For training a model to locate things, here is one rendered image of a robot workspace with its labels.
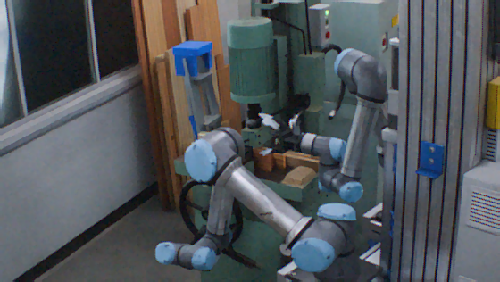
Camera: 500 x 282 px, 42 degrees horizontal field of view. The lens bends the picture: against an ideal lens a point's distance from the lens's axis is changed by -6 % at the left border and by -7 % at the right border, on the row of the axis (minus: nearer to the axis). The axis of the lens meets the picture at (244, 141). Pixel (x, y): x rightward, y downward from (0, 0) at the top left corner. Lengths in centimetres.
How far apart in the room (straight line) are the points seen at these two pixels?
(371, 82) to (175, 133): 216
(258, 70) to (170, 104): 159
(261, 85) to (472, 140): 102
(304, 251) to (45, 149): 209
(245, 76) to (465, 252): 112
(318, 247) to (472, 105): 58
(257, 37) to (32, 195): 169
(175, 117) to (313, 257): 234
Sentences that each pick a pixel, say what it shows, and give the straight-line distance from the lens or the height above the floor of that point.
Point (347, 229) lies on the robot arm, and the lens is 207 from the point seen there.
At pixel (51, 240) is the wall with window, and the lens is 392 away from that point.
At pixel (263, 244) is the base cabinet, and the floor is 61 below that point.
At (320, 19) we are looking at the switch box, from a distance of 281.
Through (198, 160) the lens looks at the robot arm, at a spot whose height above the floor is 123.
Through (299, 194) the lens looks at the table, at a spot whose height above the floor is 87.
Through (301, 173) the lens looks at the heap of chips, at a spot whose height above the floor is 93.
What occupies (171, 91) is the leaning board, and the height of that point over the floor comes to 80.
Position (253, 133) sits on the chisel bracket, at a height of 103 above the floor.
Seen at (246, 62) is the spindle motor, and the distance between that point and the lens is 261.
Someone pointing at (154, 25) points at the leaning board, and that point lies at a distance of 415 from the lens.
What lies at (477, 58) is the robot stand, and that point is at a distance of 184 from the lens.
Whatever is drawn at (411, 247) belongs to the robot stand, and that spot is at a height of 92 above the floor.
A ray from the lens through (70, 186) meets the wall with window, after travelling 395.
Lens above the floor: 202
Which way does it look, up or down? 22 degrees down
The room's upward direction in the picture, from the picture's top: 3 degrees counter-clockwise
